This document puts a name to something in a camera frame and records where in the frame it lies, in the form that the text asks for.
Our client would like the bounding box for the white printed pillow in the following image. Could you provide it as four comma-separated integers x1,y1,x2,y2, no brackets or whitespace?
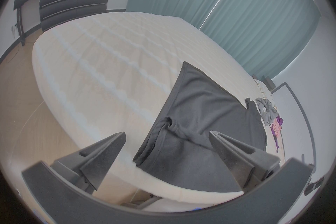
254,79,272,103

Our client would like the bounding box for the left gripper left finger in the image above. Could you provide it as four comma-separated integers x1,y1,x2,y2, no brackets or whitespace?
51,132,127,194

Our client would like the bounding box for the grey bedside table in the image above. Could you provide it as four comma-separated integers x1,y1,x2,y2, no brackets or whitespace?
251,74,275,90

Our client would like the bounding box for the black chest of drawers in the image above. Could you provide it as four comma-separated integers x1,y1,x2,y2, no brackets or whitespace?
39,0,111,32

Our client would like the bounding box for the black T-shirt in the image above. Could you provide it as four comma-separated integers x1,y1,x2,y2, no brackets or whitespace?
132,61,268,191

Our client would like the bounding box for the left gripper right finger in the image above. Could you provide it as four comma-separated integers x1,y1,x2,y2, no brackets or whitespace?
209,131,280,189

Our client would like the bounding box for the pile of clothes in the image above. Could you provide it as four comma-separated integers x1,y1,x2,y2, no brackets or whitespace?
270,115,285,153

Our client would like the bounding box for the bed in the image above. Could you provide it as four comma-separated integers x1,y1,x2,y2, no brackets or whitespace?
31,11,316,212

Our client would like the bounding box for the grey garment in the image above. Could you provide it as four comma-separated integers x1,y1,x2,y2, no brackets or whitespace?
255,98,279,126

